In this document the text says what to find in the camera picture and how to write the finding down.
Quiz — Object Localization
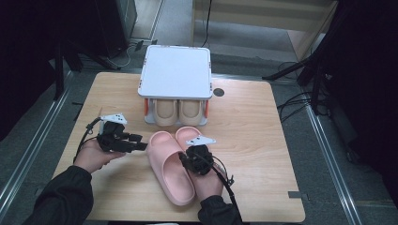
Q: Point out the white shoe rack orange posts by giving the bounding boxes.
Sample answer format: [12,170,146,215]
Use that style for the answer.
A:
[137,44,214,128]

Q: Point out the cream clog with holes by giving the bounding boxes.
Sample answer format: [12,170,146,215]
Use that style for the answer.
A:
[152,98,179,128]
[177,98,207,128]

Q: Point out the thin black hanging cable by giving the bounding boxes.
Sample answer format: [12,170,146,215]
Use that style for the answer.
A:
[200,0,214,49]

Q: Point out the person's right hand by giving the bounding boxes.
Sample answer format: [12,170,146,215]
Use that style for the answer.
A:
[187,167,225,203]

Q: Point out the light wooden shelf unit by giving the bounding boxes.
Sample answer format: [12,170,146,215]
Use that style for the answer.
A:
[191,0,340,61]

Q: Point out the grey tape mark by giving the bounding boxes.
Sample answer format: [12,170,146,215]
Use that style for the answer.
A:
[287,190,310,201]

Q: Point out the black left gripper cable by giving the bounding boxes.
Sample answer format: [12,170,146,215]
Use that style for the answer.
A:
[73,116,103,164]

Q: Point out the pink slipper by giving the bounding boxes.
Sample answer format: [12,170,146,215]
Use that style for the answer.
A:
[174,126,227,189]
[145,130,197,207]

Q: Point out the white floor cable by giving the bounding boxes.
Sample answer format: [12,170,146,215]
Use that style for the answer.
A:
[107,46,136,68]

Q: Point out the dark cabinet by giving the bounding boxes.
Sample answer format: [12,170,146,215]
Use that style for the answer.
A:
[93,0,139,59]

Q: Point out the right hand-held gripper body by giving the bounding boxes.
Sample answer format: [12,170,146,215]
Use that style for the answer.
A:
[181,135,217,176]

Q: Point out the black tripod stand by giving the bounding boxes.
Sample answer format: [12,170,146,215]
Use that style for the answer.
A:
[53,40,121,101]
[262,46,332,117]

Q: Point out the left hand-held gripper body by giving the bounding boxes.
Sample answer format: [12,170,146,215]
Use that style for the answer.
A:
[96,112,139,154]

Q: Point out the person's left hand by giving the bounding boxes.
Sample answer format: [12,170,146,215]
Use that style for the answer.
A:
[73,139,127,174]

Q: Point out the black floor cables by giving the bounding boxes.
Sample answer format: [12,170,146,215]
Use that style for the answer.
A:
[276,60,317,124]

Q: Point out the metal floor rail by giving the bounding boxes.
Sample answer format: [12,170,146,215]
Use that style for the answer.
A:
[300,88,364,225]
[0,70,75,214]

